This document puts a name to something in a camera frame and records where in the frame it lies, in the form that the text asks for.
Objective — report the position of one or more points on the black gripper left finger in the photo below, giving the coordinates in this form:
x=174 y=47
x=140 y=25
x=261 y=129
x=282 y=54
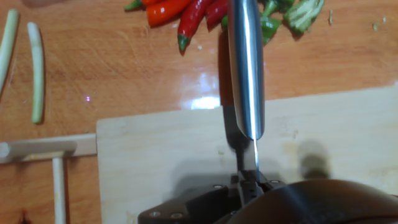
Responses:
x=199 y=205

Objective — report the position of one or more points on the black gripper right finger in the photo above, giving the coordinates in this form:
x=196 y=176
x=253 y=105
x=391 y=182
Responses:
x=270 y=185

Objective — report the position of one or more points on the red chili pepper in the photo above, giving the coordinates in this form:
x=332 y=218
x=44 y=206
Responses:
x=146 y=2
x=192 y=21
x=168 y=12
x=217 y=12

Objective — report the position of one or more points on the wooden cutting board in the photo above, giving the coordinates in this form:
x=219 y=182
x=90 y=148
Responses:
x=155 y=149

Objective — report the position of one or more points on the wooden peg dish rack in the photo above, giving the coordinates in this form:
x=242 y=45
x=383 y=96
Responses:
x=59 y=193

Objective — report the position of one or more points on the split open green pepper piece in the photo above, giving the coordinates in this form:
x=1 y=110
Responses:
x=303 y=15

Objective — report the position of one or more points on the green pepper piece with stem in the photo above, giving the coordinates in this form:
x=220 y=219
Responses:
x=276 y=6

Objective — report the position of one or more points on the pale green scallion piece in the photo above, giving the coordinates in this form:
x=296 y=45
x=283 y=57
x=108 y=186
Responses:
x=7 y=43
x=37 y=77

